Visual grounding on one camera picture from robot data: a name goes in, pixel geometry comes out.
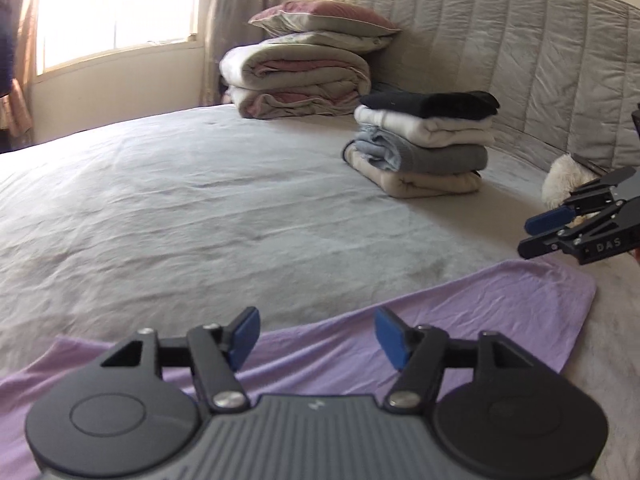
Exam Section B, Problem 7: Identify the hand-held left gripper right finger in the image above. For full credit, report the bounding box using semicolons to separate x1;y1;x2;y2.
374;306;545;412

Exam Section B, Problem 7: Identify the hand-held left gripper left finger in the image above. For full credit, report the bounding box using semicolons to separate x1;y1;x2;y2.
97;306;262;415

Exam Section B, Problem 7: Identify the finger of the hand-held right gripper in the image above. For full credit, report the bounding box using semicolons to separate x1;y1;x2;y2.
525;166;637;237
517;204;627;262

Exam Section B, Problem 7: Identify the purple shirt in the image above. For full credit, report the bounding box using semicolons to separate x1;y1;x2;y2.
0;259;598;480

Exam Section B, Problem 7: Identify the white plush toy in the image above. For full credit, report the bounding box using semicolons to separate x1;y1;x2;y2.
542;154;602;212

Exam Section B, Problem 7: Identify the grey folded garment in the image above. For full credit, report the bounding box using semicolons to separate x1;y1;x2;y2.
390;141;489;174

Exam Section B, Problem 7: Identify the beige folded garment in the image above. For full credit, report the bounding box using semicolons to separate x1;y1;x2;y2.
346;152;484;199

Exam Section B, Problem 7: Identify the white folded garment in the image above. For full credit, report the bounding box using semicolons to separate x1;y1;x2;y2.
354;106;496;149

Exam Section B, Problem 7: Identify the black folded garment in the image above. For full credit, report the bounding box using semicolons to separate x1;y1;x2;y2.
361;90;501;120

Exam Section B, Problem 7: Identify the grey quilted headboard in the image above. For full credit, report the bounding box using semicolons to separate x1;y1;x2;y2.
345;0;640;172

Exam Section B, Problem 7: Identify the folded white pink quilt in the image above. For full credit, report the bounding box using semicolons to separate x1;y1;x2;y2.
219;42;374;120

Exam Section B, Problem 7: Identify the grey pillow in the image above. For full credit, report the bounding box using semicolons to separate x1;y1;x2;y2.
265;30;397;57

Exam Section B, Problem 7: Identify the pink edged pillow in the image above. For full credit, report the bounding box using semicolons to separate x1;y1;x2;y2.
248;1;402;39

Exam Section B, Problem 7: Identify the pink hanging garment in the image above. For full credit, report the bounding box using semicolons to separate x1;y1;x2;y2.
0;77;36;138

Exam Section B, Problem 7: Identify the beige patterned curtain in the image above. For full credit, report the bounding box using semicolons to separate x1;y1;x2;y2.
200;0;283;107

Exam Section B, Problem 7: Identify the window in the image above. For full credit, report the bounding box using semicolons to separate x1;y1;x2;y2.
30;0;206;78

